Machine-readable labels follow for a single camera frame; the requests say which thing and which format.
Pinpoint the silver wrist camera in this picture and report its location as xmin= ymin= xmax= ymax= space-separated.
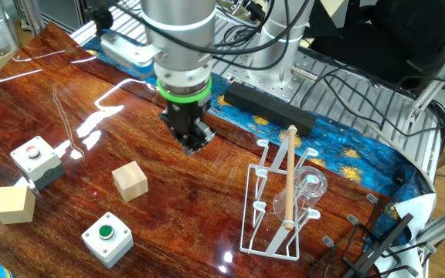
xmin=100 ymin=30 xmax=161 ymax=74

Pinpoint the green button switch box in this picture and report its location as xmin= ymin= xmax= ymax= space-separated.
xmin=81 ymin=211 xmax=134 ymax=270

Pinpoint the black foam block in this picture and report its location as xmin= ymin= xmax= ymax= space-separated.
xmin=223 ymin=80 xmax=318 ymax=137

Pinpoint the clear glass cup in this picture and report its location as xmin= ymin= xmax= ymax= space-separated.
xmin=273 ymin=164 xmax=328 ymax=223

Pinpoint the light wooden cube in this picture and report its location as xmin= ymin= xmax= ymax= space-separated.
xmin=0 ymin=185 xmax=37 ymax=225
xmin=112 ymin=161 xmax=149 ymax=203

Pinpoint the black office chair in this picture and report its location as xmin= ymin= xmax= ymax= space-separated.
xmin=311 ymin=0 xmax=445 ymax=84

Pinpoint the red button switch box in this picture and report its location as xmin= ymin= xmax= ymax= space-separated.
xmin=9 ymin=135 xmax=65 ymax=192

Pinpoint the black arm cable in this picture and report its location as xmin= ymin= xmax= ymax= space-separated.
xmin=83 ymin=0 xmax=316 ymax=73

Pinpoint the glossy wood grain mat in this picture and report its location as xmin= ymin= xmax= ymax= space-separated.
xmin=0 ymin=21 xmax=392 ymax=278

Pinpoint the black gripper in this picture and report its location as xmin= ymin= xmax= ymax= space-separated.
xmin=158 ymin=97 xmax=217 ymax=158

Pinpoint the white cloth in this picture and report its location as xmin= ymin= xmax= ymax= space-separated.
xmin=372 ymin=192 xmax=438 ymax=278

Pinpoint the black wire cup rack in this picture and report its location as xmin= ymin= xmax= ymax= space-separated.
xmin=307 ymin=192 xmax=438 ymax=278

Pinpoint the white wire rack wooden handle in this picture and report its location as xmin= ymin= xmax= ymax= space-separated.
xmin=239 ymin=124 xmax=321 ymax=262

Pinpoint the black cable bundle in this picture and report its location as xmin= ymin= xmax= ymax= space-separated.
xmin=299 ymin=65 xmax=445 ymax=140

